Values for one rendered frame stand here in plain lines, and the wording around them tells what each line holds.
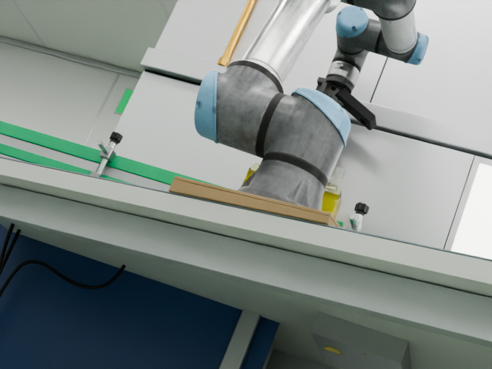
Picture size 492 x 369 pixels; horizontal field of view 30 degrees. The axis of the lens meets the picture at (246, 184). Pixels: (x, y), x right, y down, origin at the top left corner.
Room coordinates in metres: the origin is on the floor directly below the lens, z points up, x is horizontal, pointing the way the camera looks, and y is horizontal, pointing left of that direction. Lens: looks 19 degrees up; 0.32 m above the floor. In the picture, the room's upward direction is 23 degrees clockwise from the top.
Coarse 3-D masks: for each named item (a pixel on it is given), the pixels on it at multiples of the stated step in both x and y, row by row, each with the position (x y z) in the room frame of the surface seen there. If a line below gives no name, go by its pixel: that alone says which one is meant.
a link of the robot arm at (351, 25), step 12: (348, 12) 1.88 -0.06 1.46; (360, 12) 1.87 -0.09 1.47; (336, 24) 1.90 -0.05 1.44; (348, 24) 1.88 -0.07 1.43; (360, 24) 1.87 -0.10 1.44; (372, 24) 1.88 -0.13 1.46; (348, 36) 1.90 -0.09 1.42; (360, 36) 1.90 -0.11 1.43; (372, 36) 1.88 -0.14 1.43; (348, 48) 1.95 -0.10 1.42; (360, 48) 1.93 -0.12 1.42; (372, 48) 1.91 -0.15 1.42
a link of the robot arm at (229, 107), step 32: (288, 0) 1.49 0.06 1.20; (320, 0) 1.50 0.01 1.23; (352, 0) 1.55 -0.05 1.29; (288, 32) 1.47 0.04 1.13; (256, 64) 1.43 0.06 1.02; (288, 64) 1.48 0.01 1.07; (224, 96) 1.41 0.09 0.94; (256, 96) 1.40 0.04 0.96; (224, 128) 1.43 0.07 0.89; (256, 128) 1.41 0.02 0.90
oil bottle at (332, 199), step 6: (330, 186) 1.98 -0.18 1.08; (336, 186) 1.98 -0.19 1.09; (324, 192) 1.98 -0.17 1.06; (330, 192) 1.97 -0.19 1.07; (336, 192) 1.97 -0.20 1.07; (324, 198) 1.97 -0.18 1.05; (330, 198) 1.97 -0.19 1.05; (336, 198) 1.97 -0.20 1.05; (324, 204) 1.97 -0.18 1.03; (330, 204) 1.97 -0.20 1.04; (336, 204) 1.97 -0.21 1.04; (324, 210) 1.97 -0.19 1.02; (330, 210) 1.97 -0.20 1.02; (336, 210) 1.99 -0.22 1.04
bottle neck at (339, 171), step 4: (336, 168) 1.99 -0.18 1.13; (340, 168) 1.99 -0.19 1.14; (344, 168) 1.99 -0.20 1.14; (332, 172) 1.99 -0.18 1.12; (336, 172) 1.99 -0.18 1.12; (340, 172) 1.99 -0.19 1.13; (344, 172) 1.99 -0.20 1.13; (332, 176) 1.99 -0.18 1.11; (336, 176) 1.99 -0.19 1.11; (340, 176) 1.99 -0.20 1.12; (332, 180) 1.99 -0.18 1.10; (336, 180) 1.99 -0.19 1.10; (340, 180) 1.99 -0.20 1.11; (336, 184) 1.99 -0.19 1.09
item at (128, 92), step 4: (124, 92) 5.69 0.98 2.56; (128, 92) 5.68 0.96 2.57; (132, 92) 5.67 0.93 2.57; (124, 96) 5.68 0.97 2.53; (128, 96) 5.68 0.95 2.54; (120, 100) 5.69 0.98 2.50; (124, 100) 5.68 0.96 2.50; (128, 100) 5.67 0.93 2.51; (120, 104) 5.69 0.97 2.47; (124, 104) 5.68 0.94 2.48; (116, 108) 5.69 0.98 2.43; (120, 108) 5.68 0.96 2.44; (124, 108) 5.67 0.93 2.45; (116, 112) 5.68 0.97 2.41; (120, 112) 5.68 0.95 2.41
